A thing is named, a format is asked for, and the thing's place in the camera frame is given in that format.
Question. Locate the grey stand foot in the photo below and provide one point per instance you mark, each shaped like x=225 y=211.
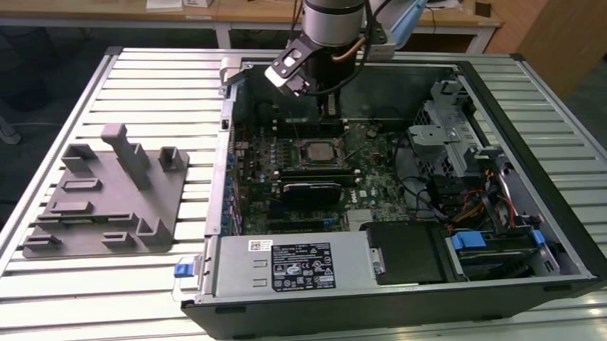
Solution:
x=10 y=135

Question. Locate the hard disk blue carrier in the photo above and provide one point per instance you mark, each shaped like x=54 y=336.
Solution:
x=468 y=241

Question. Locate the thin metal locking lever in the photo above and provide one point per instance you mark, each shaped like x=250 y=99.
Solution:
x=297 y=133

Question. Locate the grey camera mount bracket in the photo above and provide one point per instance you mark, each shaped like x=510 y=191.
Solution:
x=382 y=49

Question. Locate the small black item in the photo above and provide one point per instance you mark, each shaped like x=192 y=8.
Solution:
x=484 y=9

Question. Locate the black graphics card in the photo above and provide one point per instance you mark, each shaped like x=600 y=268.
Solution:
x=310 y=194

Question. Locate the CPU socket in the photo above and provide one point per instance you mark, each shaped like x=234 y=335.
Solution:
x=301 y=158

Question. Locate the black plastic shroud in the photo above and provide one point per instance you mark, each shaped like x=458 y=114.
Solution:
x=408 y=254

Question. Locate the blue drive bay clip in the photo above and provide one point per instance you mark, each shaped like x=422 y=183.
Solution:
x=537 y=238

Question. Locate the silver CPU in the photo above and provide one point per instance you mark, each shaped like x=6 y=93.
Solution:
x=320 y=151

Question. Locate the wooden desk white frame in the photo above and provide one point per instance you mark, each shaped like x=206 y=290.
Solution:
x=119 y=16

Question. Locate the green RAM stick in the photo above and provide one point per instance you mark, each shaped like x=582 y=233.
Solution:
x=102 y=221

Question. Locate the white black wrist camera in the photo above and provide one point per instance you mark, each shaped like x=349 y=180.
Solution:
x=288 y=67

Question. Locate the silver power supply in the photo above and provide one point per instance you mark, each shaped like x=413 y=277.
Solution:
x=237 y=263

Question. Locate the black PC case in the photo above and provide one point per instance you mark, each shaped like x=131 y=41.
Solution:
x=333 y=316

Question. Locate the grey parts rack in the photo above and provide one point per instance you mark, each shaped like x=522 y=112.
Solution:
x=119 y=213

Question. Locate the blue case latch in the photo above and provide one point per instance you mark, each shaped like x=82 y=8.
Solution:
x=185 y=270

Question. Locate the grey metal drive cage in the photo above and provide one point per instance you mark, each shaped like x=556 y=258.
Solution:
x=434 y=156

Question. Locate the green motherboard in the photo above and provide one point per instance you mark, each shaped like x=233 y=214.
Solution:
x=380 y=160

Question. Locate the silver chipset heatsink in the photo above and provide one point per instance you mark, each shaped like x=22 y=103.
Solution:
x=361 y=218

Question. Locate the round coin battery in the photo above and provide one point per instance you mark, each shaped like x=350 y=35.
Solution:
x=373 y=133

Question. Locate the white box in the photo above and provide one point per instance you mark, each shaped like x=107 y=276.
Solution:
x=197 y=3
x=164 y=4

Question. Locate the wooden cabinet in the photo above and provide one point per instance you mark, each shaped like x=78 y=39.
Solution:
x=560 y=42

